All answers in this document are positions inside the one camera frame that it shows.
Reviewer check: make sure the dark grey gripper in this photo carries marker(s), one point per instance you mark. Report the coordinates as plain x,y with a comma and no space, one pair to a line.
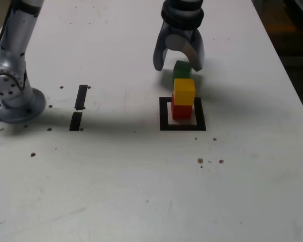
181,31

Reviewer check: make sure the yellow cube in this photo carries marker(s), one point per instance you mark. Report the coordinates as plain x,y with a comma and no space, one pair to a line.
183,92

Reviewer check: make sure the red cube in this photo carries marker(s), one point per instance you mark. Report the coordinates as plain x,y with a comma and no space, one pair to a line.
181,112

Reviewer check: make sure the black tape square outline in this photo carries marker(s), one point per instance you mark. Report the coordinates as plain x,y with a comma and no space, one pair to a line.
164,113

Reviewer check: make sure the green cube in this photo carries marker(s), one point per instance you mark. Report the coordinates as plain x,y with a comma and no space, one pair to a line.
181,70

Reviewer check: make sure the black tape strip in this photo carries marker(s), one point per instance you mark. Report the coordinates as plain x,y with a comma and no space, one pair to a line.
81,95

